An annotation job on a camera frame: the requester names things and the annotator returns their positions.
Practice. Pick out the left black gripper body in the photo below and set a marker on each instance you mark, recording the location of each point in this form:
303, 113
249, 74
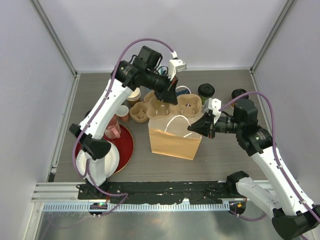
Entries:
159, 83

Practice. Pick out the white paper plate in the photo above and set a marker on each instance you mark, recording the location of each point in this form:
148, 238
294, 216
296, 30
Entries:
107, 165

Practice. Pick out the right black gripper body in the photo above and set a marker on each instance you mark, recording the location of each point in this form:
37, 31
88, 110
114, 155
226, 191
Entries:
226, 124

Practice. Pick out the pink glass mug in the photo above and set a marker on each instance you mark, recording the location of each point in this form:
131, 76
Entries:
113, 130

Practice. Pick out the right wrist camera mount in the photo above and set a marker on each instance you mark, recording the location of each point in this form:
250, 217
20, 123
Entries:
213, 106

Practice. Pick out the cardboard cup carrier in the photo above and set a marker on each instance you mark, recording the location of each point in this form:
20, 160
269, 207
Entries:
139, 112
188, 105

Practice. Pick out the green paper cup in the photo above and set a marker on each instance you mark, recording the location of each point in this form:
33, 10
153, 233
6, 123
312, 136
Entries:
206, 91

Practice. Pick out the blue straw holder cup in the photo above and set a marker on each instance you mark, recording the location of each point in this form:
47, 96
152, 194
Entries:
163, 70

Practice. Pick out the blue plastic dish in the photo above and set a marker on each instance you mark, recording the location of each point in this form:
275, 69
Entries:
182, 90

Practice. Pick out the black coffee lid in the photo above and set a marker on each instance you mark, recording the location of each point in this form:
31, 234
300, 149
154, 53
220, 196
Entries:
237, 92
206, 89

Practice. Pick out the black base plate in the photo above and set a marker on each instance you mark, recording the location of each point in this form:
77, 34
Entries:
172, 192

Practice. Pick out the red round tray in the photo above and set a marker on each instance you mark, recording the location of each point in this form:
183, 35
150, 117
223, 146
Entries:
125, 147

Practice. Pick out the brown paper cup stack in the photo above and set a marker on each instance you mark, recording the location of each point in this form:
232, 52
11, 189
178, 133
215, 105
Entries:
135, 97

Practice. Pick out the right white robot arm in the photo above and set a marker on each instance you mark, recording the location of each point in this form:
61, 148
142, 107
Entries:
291, 210

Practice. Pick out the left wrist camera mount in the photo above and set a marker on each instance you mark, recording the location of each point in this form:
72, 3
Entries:
175, 66

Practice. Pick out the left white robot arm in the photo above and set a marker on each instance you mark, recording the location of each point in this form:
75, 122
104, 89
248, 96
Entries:
127, 76

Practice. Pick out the brown paper bag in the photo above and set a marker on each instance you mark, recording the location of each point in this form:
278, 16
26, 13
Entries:
170, 136

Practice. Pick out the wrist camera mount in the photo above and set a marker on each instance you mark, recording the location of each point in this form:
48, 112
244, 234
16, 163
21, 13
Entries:
213, 106
175, 66

